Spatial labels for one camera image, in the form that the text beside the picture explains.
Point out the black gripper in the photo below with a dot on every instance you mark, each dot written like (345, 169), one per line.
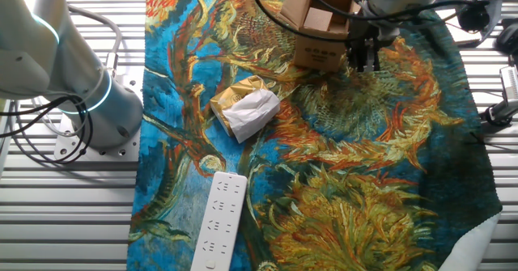
(364, 40)

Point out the brown cardboard box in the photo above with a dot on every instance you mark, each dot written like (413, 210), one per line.
(319, 54)

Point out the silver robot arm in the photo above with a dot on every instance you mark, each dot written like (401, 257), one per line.
(40, 40)

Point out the small white box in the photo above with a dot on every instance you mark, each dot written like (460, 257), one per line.
(445, 30)

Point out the sunflower painting tablecloth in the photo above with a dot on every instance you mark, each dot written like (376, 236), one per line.
(323, 162)

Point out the gold tissue pack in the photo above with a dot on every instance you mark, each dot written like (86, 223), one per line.
(251, 113)

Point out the dark grey pad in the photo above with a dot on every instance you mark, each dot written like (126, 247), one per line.
(495, 4)

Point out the black computer mouse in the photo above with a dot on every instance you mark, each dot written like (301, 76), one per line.
(509, 38)

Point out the white power strip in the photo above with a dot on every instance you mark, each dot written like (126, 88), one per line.
(220, 222)

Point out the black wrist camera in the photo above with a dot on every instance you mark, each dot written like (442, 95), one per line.
(473, 17)

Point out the silver depth camera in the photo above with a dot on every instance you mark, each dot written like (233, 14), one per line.
(510, 83)

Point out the grey camera support arm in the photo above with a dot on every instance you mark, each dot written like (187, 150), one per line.
(503, 111)

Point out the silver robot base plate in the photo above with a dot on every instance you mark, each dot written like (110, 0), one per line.
(121, 151)

